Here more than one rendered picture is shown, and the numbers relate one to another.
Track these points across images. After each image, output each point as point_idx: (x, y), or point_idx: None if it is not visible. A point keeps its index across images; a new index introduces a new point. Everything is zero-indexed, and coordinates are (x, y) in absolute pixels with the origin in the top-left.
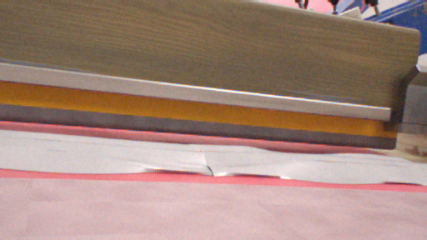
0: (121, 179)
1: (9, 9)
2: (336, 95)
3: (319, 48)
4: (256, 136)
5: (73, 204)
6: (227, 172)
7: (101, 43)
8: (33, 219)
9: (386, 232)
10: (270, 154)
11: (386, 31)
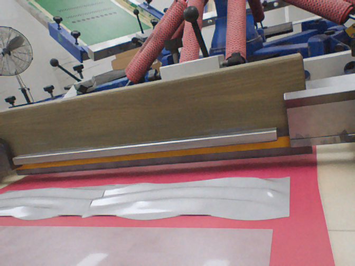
0: (36, 224)
1: (57, 127)
2: (234, 126)
3: (209, 98)
4: (191, 161)
5: None
6: (90, 215)
7: (91, 132)
8: None
9: None
10: (136, 194)
11: (263, 68)
